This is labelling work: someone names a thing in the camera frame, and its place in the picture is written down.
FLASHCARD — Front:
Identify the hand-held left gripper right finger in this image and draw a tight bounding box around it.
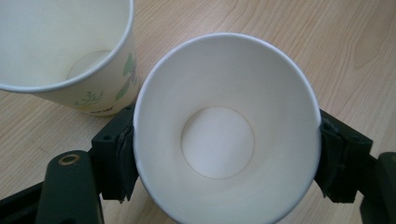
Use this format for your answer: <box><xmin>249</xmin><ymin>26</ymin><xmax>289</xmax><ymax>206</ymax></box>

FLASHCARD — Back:
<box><xmin>314</xmin><ymin>108</ymin><xmax>375</xmax><ymax>203</ymax></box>

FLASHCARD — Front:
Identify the white paper cup leafy print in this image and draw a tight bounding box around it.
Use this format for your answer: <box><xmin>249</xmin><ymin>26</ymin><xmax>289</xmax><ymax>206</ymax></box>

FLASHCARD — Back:
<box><xmin>133</xmin><ymin>32</ymin><xmax>322</xmax><ymax>224</ymax></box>
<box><xmin>0</xmin><ymin>0</ymin><xmax>140</xmax><ymax>118</ymax></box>

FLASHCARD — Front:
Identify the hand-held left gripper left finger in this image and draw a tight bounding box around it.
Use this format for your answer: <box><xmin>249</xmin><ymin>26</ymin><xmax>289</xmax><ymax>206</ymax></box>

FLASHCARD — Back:
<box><xmin>91</xmin><ymin>104</ymin><xmax>140</xmax><ymax>203</ymax></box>

